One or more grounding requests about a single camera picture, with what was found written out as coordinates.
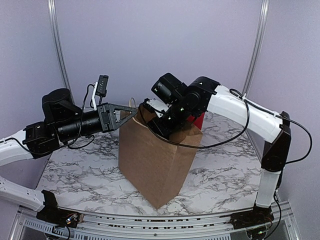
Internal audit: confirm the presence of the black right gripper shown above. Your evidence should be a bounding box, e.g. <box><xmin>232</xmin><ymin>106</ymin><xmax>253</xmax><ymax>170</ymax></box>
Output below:
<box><xmin>146</xmin><ymin>99</ymin><xmax>197</xmax><ymax>142</ymax></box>

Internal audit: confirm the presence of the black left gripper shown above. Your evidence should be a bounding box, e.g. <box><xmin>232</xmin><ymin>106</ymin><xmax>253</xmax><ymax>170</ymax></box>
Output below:
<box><xmin>56</xmin><ymin>102</ymin><xmax>138</xmax><ymax>142</ymax></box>

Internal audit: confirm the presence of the brown paper bag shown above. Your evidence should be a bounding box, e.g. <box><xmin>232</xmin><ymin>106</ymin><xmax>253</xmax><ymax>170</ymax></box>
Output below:
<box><xmin>118</xmin><ymin>106</ymin><xmax>203</xmax><ymax>209</ymax></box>

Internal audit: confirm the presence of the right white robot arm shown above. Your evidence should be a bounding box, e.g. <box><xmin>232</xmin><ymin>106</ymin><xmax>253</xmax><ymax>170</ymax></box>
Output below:
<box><xmin>142</xmin><ymin>73</ymin><xmax>291</xmax><ymax>224</ymax></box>

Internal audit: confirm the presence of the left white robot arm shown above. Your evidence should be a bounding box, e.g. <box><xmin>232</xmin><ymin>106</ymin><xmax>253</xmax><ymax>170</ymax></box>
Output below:
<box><xmin>0</xmin><ymin>88</ymin><xmax>137</xmax><ymax>227</ymax></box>

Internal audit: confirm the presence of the red cylindrical holder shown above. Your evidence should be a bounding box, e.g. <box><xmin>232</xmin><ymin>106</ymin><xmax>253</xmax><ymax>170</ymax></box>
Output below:
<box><xmin>187</xmin><ymin>113</ymin><xmax>205</xmax><ymax>130</ymax></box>

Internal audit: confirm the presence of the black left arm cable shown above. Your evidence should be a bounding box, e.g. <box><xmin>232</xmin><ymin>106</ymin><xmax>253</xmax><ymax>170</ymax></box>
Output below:
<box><xmin>0</xmin><ymin>83</ymin><xmax>101</xmax><ymax>156</ymax></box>

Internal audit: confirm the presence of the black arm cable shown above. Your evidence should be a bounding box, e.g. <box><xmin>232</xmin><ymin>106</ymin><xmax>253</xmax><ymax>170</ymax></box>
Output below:
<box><xmin>0</xmin><ymin>83</ymin><xmax>101</xmax><ymax>156</ymax></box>
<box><xmin>138</xmin><ymin>87</ymin><xmax>313</xmax><ymax>165</ymax></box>

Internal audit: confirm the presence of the aluminium front rail base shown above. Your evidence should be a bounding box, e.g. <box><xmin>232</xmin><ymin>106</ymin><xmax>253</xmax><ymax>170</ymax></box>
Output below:
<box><xmin>8</xmin><ymin>201</ymin><xmax>302</xmax><ymax>240</ymax></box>

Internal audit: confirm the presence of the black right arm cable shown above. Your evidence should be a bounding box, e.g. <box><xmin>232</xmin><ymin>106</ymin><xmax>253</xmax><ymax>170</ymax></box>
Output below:
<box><xmin>138</xmin><ymin>87</ymin><xmax>313</xmax><ymax>165</ymax></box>

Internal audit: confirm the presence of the aluminium frame post right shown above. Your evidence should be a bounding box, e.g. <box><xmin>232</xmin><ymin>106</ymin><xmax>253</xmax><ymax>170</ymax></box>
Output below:
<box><xmin>242</xmin><ymin>0</ymin><xmax>270</xmax><ymax>94</ymax></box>

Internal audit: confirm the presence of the aluminium frame post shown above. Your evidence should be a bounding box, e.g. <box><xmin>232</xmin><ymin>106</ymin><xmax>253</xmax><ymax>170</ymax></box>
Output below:
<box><xmin>242</xmin><ymin>0</ymin><xmax>270</xmax><ymax>94</ymax></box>
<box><xmin>47</xmin><ymin>0</ymin><xmax>71</xmax><ymax>90</ymax></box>

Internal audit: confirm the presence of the aluminium frame post left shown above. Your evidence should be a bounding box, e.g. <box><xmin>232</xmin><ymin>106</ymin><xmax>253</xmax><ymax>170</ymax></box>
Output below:
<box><xmin>47</xmin><ymin>0</ymin><xmax>71</xmax><ymax>90</ymax></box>

